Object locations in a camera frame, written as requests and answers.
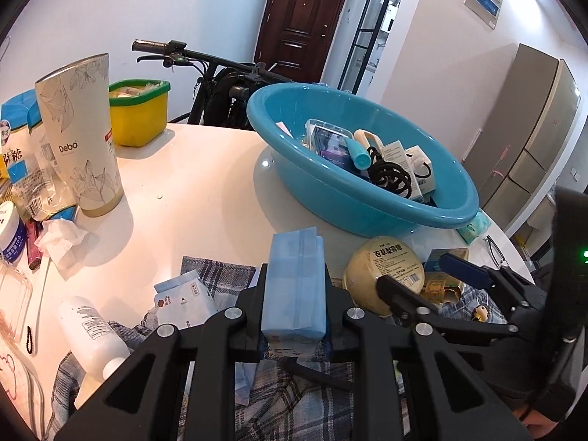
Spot clear plastic box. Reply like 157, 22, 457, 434
0, 260, 33, 343

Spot purple box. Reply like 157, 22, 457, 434
305, 118, 354, 169

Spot blue plastic basin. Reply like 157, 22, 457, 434
247, 83, 479, 238

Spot yellow box green rim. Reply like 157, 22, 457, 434
109, 79, 171, 147

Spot white blue cream jar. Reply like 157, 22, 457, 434
0, 201, 27, 263

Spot white floral Debo cup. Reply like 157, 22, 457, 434
35, 53, 123, 217

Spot white plastic bottle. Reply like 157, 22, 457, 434
58, 296, 130, 381

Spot bear print white pouch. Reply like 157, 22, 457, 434
0, 330, 46, 440

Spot black frame eyeglasses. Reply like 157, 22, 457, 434
484, 235, 509, 269

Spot crumpled white tissue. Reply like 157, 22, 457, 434
35, 219, 89, 271

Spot small doll figurine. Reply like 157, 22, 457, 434
470, 305, 490, 323

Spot person's right hand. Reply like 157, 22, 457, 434
512, 406, 559, 439

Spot dark red entrance door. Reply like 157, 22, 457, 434
254, 0, 345, 83

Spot black glass sliding door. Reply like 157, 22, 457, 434
338, 0, 402, 97

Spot blue tissue pack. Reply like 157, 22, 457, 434
261, 227, 327, 357

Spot black coiled cable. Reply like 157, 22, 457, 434
365, 146, 415, 199

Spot round yellow cream jar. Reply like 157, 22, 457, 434
342, 236, 426, 318

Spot white green box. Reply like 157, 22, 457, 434
382, 140, 424, 202

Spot beige refrigerator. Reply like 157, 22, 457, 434
463, 44, 580, 229

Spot green tissue pack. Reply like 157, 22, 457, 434
456, 210, 491, 245

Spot bicycle handlebar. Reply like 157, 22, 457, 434
132, 39, 291, 84

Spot blue white powder bag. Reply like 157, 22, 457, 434
1, 90, 55, 221

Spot light blue sachet pack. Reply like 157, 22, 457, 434
154, 270, 217, 330

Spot gold cigarette box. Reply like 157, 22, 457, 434
420, 248, 469, 306

